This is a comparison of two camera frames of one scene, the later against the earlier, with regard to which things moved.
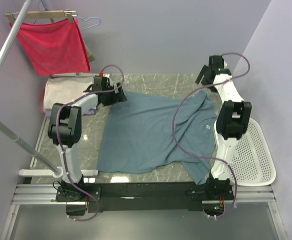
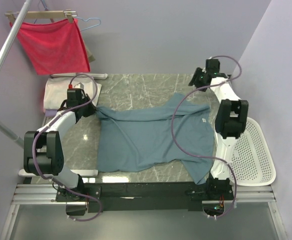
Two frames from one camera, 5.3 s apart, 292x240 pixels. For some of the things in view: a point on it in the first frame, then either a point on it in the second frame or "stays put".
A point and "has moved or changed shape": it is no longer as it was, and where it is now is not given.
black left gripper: (118, 97) → (91, 111)
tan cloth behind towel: (90, 57) stays put
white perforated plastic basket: (253, 161) stays put
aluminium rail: (46, 194) stays put
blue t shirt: (142, 133) has moved or changed shape
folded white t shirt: (62, 90) stays put
